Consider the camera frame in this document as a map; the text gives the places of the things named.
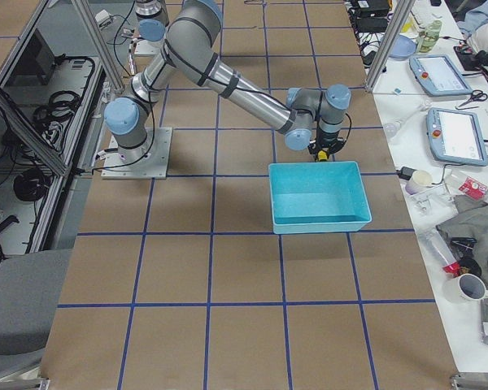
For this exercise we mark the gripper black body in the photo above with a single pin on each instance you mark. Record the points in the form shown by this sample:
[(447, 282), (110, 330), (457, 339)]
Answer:
[(324, 144)]

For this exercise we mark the yellow beetle toy car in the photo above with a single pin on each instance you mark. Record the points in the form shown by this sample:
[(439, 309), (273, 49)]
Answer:
[(322, 156)]

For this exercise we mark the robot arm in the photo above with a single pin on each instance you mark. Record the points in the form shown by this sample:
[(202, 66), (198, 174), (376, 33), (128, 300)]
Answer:
[(308, 120), (152, 17)]

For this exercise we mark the teal plastic bin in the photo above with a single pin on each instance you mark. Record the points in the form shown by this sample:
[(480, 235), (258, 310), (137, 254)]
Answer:
[(317, 197)]

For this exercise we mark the paper cup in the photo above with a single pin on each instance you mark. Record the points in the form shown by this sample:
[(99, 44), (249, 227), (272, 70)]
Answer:
[(419, 181)]

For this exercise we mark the blue plate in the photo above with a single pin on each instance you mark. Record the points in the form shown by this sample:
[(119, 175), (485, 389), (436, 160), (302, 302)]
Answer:
[(403, 48)]

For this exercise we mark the lower teach pendant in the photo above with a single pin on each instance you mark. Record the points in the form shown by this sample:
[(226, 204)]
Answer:
[(455, 137)]

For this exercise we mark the teach pendant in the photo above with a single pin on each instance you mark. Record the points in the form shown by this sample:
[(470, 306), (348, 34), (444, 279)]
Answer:
[(438, 76), (455, 137)]

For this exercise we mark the upper teach pendant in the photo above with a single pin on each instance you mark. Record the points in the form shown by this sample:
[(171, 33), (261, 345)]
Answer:
[(438, 76)]

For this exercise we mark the scissors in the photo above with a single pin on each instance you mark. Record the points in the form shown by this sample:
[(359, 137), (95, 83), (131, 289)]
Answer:
[(476, 95)]

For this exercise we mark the grey cloth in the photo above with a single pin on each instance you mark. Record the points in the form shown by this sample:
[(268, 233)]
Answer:
[(471, 222)]

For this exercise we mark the white mug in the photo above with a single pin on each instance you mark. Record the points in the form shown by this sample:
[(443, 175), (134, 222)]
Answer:
[(465, 288)]

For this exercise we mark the aluminium frame post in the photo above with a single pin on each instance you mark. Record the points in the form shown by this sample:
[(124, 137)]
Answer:
[(401, 12)]

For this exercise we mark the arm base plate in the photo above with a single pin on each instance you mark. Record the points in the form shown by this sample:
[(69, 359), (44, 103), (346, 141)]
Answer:
[(145, 162), (145, 48)]

